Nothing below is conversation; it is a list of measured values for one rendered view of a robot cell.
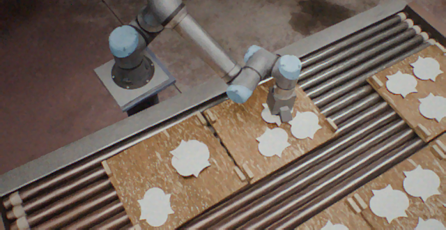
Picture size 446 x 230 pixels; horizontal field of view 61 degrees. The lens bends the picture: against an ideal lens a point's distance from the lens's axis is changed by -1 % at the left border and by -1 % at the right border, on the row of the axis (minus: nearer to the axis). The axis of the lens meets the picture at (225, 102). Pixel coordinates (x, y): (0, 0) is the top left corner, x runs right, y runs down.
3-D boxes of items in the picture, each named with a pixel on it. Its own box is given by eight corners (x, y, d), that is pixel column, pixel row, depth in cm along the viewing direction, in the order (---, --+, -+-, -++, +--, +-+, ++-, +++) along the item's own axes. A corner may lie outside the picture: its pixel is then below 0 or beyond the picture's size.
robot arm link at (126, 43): (108, 60, 157) (100, 39, 146) (129, 40, 163) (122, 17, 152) (130, 73, 154) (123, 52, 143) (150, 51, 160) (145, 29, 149)
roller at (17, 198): (7, 201, 136) (1, 196, 132) (400, 16, 194) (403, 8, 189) (10, 212, 134) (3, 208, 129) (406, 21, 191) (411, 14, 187)
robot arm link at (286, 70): (283, 48, 128) (306, 59, 126) (279, 68, 137) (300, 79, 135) (272, 63, 124) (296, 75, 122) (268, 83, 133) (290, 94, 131)
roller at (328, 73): (14, 225, 131) (8, 221, 127) (414, 28, 189) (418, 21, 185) (17, 238, 129) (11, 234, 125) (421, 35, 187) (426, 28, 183)
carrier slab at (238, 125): (203, 113, 153) (203, 111, 152) (286, 73, 165) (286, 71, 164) (250, 185, 137) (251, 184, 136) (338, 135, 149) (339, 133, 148)
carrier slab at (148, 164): (102, 164, 140) (101, 162, 138) (198, 114, 153) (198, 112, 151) (144, 247, 124) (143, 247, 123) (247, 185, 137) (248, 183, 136)
